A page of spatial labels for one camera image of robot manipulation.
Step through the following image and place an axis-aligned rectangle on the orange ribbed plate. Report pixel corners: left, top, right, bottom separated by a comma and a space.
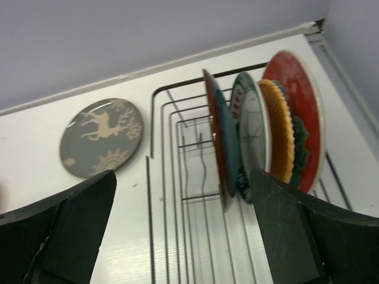
258, 79, 295, 183

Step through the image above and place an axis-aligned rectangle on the grey deer plate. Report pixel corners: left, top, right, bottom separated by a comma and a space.
60, 98, 144, 179

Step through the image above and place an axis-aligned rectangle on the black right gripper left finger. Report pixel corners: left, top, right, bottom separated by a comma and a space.
1, 170, 117, 283

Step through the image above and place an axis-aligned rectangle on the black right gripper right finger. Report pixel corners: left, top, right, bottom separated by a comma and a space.
250, 168, 378, 283

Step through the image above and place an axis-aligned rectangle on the white plate green text rim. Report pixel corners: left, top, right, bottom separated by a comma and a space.
229, 72, 272, 204

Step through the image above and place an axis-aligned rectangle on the dark teal blossom plate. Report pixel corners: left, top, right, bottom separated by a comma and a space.
203, 69, 240, 211

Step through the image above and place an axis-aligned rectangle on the black wire dish rack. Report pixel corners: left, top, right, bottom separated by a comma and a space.
146, 62, 355, 284

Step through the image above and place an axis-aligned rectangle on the red and teal plate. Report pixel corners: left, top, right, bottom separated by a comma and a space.
262, 50, 326, 193

